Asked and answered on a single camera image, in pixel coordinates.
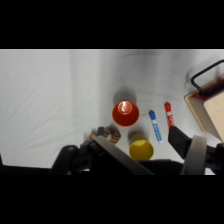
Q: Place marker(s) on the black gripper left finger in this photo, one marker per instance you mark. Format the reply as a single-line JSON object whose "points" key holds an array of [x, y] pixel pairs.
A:
{"points": [[116, 154]]}

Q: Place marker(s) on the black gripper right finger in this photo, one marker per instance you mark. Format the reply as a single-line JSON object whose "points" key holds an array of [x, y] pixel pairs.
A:
{"points": [[195, 156]]}

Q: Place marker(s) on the brown spotted toy animal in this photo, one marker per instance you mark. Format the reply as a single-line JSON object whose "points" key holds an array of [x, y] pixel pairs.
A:
{"points": [[112, 134]]}

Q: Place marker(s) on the yellow plastic cup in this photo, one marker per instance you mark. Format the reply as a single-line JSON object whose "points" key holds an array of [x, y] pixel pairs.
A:
{"points": [[141, 150]]}

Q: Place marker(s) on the orange plastic cup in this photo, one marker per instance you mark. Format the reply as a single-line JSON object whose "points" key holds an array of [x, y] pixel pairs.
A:
{"points": [[125, 114]]}

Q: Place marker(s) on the blue whiteboard marker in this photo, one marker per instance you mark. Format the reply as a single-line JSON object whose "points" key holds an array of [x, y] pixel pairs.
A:
{"points": [[155, 126]]}

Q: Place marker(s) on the red-edged board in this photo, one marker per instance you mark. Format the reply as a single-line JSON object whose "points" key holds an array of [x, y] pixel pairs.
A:
{"points": [[210, 111]]}

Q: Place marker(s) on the red whiteboard marker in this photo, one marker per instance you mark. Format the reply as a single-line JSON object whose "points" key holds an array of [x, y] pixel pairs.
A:
{"points": [[169, 115]]}

